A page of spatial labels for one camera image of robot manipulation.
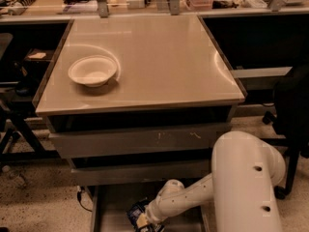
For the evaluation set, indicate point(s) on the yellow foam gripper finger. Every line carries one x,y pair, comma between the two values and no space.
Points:
142,221

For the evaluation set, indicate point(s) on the blue chip bag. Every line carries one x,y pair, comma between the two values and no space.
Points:
135,211

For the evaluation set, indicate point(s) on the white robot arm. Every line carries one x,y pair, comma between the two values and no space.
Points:
244,171

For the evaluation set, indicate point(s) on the open bottom drawer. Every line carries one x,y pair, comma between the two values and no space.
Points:
111,202

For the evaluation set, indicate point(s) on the middle grey drawer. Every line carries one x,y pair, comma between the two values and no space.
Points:
140,173

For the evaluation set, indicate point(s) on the grey drawer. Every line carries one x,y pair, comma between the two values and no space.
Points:
140,173
99,143

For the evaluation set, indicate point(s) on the top grey drawer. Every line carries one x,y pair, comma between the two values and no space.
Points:
99,143

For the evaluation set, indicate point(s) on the grey drawer cabinet with counter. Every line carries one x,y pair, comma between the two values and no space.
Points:
170,73

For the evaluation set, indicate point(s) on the white paper bowl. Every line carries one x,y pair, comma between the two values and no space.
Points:
92,71

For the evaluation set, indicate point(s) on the black office chair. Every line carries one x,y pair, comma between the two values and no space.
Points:
291,102

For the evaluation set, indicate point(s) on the grey horizontal shelf beam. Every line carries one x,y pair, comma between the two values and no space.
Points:
262,72

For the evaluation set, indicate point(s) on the black desk frame left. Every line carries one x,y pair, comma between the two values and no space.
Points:
19,129

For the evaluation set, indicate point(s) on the grey metal post left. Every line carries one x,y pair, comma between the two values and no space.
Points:
103,8

